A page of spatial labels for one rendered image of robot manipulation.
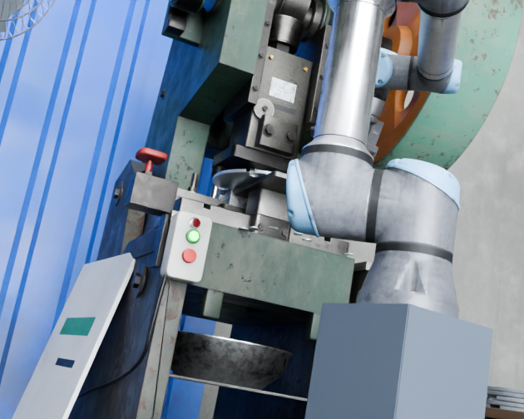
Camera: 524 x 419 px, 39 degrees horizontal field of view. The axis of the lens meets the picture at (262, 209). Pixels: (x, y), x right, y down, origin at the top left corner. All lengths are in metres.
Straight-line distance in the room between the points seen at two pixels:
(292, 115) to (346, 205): 0.85
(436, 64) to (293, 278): 0.56
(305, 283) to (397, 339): 0.72
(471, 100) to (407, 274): 0.93
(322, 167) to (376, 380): 0.33
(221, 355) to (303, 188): 0.69
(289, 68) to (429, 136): 0.40
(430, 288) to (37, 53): 2.28
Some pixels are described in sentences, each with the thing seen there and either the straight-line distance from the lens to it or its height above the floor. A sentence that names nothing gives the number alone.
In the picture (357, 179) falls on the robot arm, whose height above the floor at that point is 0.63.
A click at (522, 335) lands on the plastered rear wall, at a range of 3.95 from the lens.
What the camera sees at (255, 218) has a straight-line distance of 1.75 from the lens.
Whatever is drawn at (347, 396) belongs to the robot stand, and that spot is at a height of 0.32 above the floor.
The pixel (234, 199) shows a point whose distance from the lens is 1.88.
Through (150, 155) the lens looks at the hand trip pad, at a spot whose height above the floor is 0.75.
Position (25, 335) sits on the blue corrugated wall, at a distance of 2.91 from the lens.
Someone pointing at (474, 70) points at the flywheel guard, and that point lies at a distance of 1.94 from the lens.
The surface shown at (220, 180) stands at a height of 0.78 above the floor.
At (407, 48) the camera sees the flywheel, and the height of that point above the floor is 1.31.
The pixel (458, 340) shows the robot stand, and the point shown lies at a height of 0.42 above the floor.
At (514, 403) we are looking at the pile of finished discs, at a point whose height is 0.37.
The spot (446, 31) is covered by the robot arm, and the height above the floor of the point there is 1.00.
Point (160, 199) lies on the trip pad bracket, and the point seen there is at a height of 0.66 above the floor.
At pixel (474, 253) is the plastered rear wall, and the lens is 3.79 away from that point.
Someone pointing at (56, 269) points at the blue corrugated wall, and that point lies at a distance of 2.93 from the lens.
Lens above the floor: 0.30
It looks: 14 degrees up
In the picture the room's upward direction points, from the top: 10 degrees clockwise
